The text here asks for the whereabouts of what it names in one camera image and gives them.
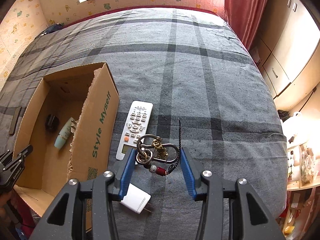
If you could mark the black cylindrical speaker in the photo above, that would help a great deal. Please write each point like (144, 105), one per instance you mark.
(52, 123)

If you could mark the wooden shelf with clutter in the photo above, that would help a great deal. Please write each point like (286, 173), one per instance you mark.
(300, 218)

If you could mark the person left hand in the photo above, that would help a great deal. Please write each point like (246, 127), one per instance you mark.
(7, 197)

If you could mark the brown cardboard box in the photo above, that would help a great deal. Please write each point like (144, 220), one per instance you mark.
(86, 93)

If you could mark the white remote control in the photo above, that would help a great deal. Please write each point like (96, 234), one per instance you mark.
(135, 127)

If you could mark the small white plug adapter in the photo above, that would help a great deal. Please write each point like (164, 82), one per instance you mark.
(74, 124)

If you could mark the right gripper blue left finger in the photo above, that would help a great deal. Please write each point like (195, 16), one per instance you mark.
(107, 188)

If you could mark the black smartphone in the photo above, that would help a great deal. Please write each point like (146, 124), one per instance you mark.
(14, 120)

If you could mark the metal keyring with beads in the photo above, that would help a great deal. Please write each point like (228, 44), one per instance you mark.
(156, 156)

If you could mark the dark blue cloth bundle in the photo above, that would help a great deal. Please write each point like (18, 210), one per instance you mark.
(53, 28)

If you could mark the white plastic bag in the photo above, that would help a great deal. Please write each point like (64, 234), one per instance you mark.
(297, 130)

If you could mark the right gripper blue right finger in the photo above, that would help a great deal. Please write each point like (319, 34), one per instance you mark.
(210, 189)

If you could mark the cream wardrobe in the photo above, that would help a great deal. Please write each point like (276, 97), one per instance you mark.
(286, 51)

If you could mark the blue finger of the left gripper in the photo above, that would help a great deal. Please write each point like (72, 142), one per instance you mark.
(19, 161)

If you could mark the mint green tube bottle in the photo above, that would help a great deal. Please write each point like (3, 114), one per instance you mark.
(63, 135)

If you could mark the red curtain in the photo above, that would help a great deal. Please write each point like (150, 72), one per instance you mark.
(244, 16)

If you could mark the large white charger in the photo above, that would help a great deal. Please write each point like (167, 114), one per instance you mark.
(137, 200)

